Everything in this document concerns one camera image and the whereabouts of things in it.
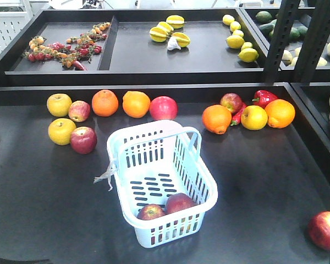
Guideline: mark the orange middle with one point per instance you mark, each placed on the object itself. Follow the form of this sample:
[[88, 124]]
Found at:
[[216, 119]]

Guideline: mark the yellow round fruit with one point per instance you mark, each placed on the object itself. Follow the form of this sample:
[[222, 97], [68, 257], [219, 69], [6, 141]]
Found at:
[[254, 117]]

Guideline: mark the small red apple rear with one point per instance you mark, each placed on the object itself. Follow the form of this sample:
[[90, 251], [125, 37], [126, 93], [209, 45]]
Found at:
[[79, 111]]

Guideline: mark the red apple small middle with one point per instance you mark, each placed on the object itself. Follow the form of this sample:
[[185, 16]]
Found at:
[[231, 101]]

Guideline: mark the orange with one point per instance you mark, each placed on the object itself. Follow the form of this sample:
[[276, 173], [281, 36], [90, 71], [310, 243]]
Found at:
[[105, 103], [216, 119], [136, 104], [280, 113]]

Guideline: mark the white garlic bulb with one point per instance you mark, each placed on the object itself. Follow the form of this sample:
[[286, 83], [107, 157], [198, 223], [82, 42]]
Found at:
[[173, 44]]

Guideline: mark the black wooden display stand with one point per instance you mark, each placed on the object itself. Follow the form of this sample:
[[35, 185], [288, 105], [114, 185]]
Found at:
[[270, 182]]

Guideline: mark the yellow apple front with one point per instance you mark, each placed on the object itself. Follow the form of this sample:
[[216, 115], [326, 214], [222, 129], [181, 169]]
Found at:
[[60, 130]]

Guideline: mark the red bell pepper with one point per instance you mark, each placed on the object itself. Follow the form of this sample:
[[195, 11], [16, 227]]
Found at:
[[263, 97]]

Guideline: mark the light blue plastic basket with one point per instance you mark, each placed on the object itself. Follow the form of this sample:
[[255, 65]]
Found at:
[[150, 162]]

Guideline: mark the orange right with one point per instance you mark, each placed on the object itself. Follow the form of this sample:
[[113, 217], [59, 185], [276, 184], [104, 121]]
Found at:
[[280, 113]]

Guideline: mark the orange left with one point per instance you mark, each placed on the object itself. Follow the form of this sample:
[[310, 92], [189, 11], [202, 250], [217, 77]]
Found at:
[[105, 103]]

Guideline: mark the yellow apple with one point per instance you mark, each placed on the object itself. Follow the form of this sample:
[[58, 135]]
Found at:
[[60, 130], [58, 104]]

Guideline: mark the red apple beside oranges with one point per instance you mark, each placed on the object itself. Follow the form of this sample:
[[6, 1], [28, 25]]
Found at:
[[163, 108]]

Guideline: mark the yellow apple rear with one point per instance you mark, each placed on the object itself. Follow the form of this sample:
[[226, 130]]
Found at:
[[58, 104]]

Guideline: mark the dark red apple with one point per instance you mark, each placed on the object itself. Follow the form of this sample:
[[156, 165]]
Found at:
[[83, 140]]

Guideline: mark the red chili pepper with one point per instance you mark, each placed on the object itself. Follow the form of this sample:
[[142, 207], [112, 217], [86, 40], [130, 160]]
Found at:
[[236, 119]]

